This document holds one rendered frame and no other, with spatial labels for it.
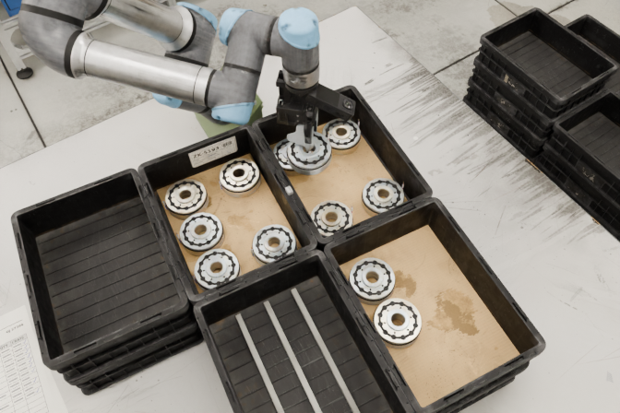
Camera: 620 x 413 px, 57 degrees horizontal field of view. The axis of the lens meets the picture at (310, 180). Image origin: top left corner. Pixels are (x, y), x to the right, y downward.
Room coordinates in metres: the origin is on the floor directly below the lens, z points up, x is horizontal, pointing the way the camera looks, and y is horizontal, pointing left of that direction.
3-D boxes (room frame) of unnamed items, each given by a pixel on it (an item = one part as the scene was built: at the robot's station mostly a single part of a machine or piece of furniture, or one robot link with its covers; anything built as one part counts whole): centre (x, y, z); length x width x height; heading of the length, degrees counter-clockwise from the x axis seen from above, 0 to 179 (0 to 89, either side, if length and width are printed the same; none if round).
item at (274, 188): (0.72, 0.20, 0.87); 0.40 x 0.30 x 0.11; 25
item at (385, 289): (0.55, -0.13, 0.86); 0.10 x 0.10 x 0.01
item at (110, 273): (0.59, 0.47, 0.87); 0.40 x 0.30 x 0.11; 25
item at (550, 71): (1.54, -0.87, 0.37); 0.40 x 0.30 x 0.45; 32
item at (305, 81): (0.84, 0.01, 1.22); 0.08 x 0.08 x 0.05
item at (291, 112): (0.85, 0.02, 1.14); 0.09 x 0.08 x 0.12; 77
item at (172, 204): (0.79, 0.31, 0.86); 0.10 x 0.10 x 0.01
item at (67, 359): (0.59, 0.47, 0.92); 0.40 x 0.30 x 0.02; 25
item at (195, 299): (0.72, 0.20, 0.92); 0.40 x 0.30 x 0.02; 25
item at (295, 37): (0.85, 0.01, 1.29); 0.09 x 0.08 x 0.11; 69
